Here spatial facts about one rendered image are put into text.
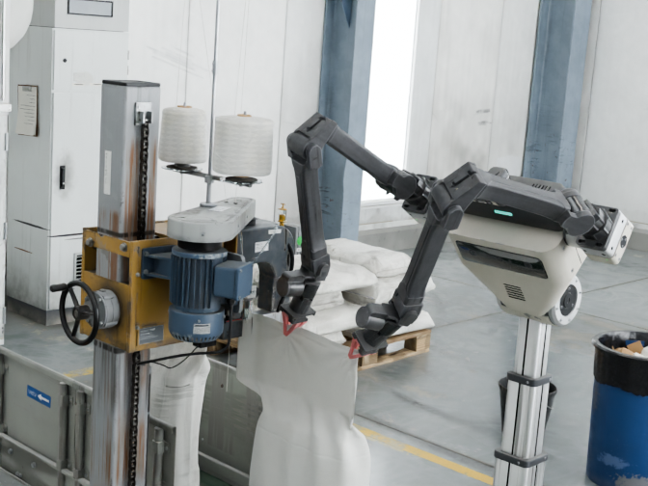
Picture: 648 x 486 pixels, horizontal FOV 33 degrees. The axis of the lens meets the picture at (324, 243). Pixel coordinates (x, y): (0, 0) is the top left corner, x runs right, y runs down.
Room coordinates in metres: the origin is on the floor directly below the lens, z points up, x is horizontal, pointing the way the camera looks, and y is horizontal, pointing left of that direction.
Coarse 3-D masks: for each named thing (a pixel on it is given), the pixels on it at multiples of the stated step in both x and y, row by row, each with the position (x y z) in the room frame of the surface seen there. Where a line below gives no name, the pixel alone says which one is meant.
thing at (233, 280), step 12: (228, 264) 2.83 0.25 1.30; (240, 264) 2.83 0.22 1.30; (252, 264) 2.86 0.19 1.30; (216, 276) 2.80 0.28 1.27; (228, 276) 2.79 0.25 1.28; (240, 276) 2.79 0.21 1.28; (252, 276) 2.87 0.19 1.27; (216, 288) 2.80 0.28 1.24; (228, 288) 2.79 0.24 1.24; (240, 288) 2.80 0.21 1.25; (228, 300) 2.83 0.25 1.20
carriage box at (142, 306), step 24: (96, 240) 2.97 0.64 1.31; (120, 240) 2.90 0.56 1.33; (144, 240) 2.90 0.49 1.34; (168, 240) 2.96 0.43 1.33; (96, 288) 2.97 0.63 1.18; (120, 288) 2.90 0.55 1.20; (144, 288) 2.90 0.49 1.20; (168, 288) 2.96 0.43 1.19; (144, 312) 2.90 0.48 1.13; (168, 312) 2.96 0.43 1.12; (96, 336) 2.96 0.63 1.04; (120, 336) 2.89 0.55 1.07; (168, 336) 2.97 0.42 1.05
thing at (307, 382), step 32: (256, 320) 3.19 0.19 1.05; (256, 352) 3.19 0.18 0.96; (288, 352) 3.09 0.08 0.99; (320, 352) 2.97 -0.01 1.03; (256, 384) 3.17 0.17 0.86; (288, 384) 3.09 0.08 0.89; (320, 384) 2.96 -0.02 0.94; (352, 384) 2.88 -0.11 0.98; (288, 416) 3.00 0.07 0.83; (320, 416) 2.94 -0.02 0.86; (352, 416) 2.87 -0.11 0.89; (256, 448) 3.07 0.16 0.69; (288, 448) 2.95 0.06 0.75; (320, 448) 2.88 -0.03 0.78; (352, 448) 2.88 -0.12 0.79; (256, 480) 3.05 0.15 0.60; (288, 480) 2.94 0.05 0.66; (320, 480) 2.86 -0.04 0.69; (352, 480) 2.85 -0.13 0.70
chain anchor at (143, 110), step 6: (138, 102) 2.93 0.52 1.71; (144, 102) 2.94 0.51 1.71; (150, 102) 2.96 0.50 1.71; (138, 108) 2.92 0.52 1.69; (144, 108) 2.94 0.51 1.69; (150, 108) 2.96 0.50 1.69; (138, 114) 2.93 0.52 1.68; (144, 114) 2.91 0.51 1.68; (150, 114) 2.94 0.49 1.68; (138, 120) 2.93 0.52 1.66; (144, 120) 2.91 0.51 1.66; (150, 120) 2.93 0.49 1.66
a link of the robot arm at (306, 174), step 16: (304, 160) 2.90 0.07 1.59; (320, 160) 2.88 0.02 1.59; (304, 176) 2.90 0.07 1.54; (304, 192) 2.92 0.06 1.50; (304, 208) 2.95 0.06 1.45; (320, 208) 2.97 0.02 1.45; (304, 224) 2.97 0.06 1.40; (320, 224) 2.99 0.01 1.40; (304, 240) 3.00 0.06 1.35; (320, 240) 3.00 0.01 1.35; (304, 256) 3.04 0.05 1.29; (320, 256) 3.01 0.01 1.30
